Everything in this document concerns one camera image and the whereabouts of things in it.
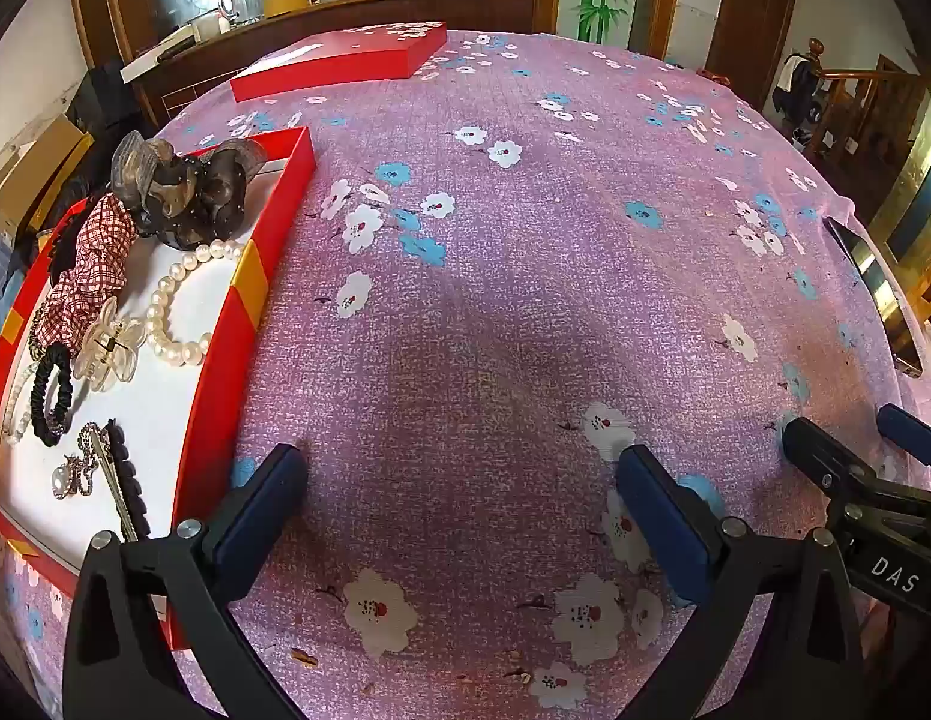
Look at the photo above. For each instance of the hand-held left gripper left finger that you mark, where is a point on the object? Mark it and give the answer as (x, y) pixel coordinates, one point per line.
(262, 510)

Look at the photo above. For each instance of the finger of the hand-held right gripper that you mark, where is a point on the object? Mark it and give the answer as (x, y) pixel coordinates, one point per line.
(912, 431)
(810, 450)

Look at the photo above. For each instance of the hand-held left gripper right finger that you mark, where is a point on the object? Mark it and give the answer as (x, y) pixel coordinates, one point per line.
(660, 517)

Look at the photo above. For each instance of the red box tray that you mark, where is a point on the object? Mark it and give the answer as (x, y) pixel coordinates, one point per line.
(281, 202)

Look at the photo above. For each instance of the black beaded hair clip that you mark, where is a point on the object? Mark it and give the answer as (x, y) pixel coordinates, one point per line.
(127, 472)

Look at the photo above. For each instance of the clear claw hair clip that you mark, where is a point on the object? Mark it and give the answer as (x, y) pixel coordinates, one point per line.
(97, 349)

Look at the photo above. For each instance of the purple floral tablecloth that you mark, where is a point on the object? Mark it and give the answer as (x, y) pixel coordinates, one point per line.
(510, 315)

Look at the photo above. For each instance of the red plaid scrunchie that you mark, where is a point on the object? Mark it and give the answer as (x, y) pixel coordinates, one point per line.
(97, 255)

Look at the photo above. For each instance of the wooden stair railing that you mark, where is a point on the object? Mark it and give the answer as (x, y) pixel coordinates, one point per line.
(863, 112)

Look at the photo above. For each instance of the grey gauze bow hair clip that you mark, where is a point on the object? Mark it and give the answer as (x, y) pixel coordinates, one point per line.
(187, 195)

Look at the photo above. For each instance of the black claw hair clip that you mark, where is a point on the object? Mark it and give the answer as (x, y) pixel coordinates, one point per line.
(56, 247)

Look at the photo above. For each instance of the hanging dark jacket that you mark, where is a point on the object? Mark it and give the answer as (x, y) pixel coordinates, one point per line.
(795, 86)

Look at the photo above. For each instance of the cardboard box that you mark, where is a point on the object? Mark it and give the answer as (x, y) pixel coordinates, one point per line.
(37, 165)

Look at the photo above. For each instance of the black bag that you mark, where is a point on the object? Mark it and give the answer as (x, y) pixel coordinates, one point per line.
(105, 101)

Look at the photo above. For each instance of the wooden door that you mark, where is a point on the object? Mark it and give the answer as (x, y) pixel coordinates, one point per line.
(750, 15)

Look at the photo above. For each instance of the red box lid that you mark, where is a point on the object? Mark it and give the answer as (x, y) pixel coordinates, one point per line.
(338, 67)

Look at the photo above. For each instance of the white flat box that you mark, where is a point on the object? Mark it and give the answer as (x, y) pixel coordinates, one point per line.
(161, 52)

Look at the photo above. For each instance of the yellow box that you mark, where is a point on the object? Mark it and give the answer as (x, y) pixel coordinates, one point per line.
(285, 2)

